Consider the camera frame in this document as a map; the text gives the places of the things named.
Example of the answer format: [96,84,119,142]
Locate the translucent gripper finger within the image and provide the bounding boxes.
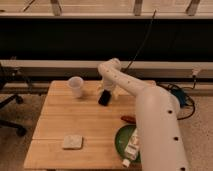
[112,88,119,99]
[97,84,103,93]

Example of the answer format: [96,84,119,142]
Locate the black eraser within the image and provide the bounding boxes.
[98,90,111,106]

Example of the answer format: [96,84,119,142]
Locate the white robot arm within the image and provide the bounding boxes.
[98,58,189,171]

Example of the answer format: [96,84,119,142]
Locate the white sponge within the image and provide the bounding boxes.
[62,135,83,150]

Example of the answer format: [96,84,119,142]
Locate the red chili pepper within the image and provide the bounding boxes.
[121,116,136,124]

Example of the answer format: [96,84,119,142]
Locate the green plate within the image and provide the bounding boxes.
[114,125,140,163]

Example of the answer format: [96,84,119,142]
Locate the white bottle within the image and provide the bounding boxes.
[122,129,139,168]

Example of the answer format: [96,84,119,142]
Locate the black office chair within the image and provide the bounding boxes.
[0,63,28,137]

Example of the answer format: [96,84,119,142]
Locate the black floor cable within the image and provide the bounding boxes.
[157,82,196,121]

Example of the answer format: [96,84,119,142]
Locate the black hanging cable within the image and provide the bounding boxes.
[121,9,157,74]

